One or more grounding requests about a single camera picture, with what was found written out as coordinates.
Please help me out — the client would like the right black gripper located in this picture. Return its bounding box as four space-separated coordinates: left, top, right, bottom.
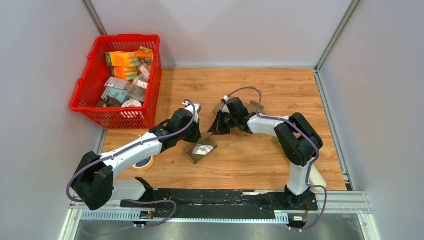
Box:
207 110 238 136

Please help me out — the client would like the cardboard box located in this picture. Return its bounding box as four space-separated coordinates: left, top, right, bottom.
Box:
183 133 218 165
212 100 265 114

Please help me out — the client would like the small white plastic packet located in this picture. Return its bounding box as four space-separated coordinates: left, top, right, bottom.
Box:
192 144 215 156

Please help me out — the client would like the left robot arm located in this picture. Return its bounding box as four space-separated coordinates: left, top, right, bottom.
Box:
68 103 202 211

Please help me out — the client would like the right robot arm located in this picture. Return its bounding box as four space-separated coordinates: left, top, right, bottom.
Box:
208 97 323 210

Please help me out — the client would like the teal box in basket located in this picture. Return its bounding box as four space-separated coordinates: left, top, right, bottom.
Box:
101 87 129 104

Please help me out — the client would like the orange green box lower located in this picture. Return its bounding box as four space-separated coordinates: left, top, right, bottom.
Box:
111 66 139 81

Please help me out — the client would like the orange green box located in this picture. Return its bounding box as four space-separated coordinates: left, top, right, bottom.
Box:
111 66 139 81
105 51 141 68

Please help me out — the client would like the orange green box upper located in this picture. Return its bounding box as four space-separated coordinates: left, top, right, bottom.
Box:
105 51 141 68

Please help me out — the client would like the white tape roll in basket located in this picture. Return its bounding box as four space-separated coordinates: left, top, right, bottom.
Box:
121 99 143 108

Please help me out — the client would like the clear packet in basket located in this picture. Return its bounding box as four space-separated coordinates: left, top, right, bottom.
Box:
127 75 149 103

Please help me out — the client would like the colourful snack packet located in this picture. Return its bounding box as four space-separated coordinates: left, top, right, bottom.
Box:
134 46 154 66

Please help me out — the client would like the grey packet in basket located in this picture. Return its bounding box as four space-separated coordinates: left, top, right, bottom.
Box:
104 76 131 91

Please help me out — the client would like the green napa cabbage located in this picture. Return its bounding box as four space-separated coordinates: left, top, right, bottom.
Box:
273 135 328 195

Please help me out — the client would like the red plastic shopping basket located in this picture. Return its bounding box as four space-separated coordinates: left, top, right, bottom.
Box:
69 34 163 129

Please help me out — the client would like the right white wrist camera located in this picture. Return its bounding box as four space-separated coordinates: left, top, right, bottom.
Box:
221 95 231 114

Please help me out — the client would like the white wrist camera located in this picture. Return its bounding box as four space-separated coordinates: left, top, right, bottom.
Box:
182 99 202 123
221 95 231 114

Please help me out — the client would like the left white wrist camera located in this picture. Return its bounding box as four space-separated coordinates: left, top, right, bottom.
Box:
182 99 202 123

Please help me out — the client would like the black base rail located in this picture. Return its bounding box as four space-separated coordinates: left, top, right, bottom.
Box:
79 188 319 229

